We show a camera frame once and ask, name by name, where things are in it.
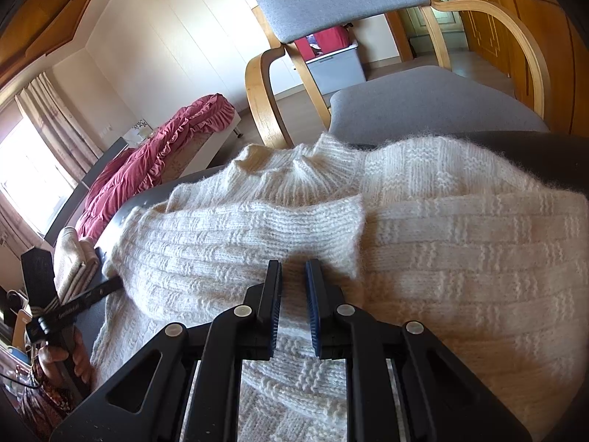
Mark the beige patterned curtain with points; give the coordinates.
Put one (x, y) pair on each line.
(60, 119)

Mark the bed with pink duvet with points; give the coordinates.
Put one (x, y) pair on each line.
(133, 170)

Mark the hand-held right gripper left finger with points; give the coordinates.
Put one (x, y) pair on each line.
(275, 313)

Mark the person's left hand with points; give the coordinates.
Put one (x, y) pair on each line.
(80, 361)

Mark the grey storage bin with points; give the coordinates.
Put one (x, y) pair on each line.
(336, 69)

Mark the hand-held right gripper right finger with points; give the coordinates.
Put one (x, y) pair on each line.
(313, 317)

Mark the wooden door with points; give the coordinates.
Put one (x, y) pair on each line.
(478, 9)

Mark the wooden wardrobe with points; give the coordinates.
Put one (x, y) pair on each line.
(552, 46)

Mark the floral white box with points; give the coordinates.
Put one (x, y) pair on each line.
(141, 129)

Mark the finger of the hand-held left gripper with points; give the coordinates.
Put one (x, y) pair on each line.
(87, 301)

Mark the pink knit sweater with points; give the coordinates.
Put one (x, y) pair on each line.
(80, 283)

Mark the black leather padded bench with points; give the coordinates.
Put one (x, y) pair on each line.
(152, 188)

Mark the white bed frame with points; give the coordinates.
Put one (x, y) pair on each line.
(216, 142)

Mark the person's left forearm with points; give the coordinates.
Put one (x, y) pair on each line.
(46, 405)

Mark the white knit sweater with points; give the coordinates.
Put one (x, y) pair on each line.
(437, 248)

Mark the red box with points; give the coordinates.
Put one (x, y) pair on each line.
(331, 39)

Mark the window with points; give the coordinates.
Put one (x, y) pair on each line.
(27, 179)

